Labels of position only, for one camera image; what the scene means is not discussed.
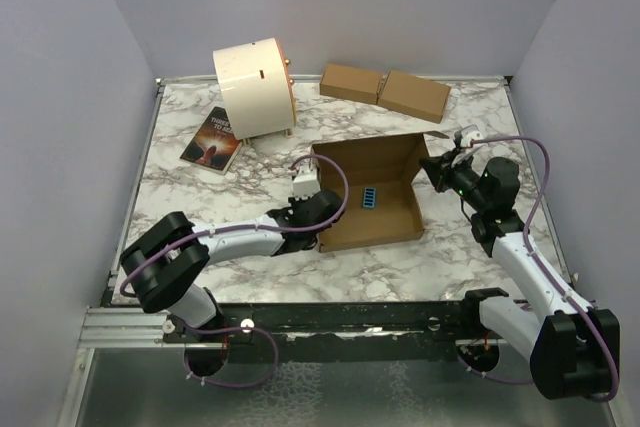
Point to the dark paperback book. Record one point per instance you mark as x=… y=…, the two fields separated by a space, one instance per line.
x=214 y=145

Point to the small blue rack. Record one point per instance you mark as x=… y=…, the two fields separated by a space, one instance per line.
x=369 y=198

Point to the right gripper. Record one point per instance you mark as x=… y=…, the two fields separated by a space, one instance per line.
x=440 y=169

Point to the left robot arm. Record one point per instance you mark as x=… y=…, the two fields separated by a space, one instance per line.
x=162 y=265

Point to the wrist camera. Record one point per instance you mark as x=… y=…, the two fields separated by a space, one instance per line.
x=305 y=183
x=463 y=141

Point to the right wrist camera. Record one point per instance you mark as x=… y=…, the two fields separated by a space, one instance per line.
x=463 y=141

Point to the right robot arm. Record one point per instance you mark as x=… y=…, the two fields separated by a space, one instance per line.
x=572 y=347

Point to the brown cardboard box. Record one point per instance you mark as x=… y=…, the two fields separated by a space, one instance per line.
x=376 y=174

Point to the cream cylindrical container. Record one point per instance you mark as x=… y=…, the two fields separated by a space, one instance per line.
x=256 y=88

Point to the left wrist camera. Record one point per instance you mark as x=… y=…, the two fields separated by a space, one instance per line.
x=305 y=183

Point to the aluminium table frame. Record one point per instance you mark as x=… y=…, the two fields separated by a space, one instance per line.
x=122 y=376

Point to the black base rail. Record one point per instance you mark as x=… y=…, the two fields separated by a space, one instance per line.
x=364 y=331

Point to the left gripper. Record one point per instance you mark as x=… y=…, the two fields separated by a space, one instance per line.
x=296 y=204

